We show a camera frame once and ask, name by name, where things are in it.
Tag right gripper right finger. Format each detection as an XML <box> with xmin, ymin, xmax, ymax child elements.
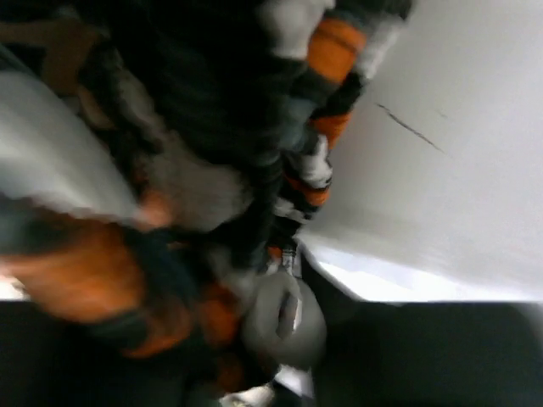
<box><xmin>299</xmin><ymin>247</ymin><xmax>542</xmax><ymax>406</ymax></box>

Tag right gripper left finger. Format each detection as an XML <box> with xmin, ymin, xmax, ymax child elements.
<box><xmin>1</xmin><ymin>300</ymin><xmax>219</xmax><ymax>406</ymax></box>

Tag orange camouflage shorts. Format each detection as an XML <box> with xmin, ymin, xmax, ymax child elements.
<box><xmin>1</xmin><ymin>1</ymin><xmax>416</xmax><ymax>403</ymax></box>

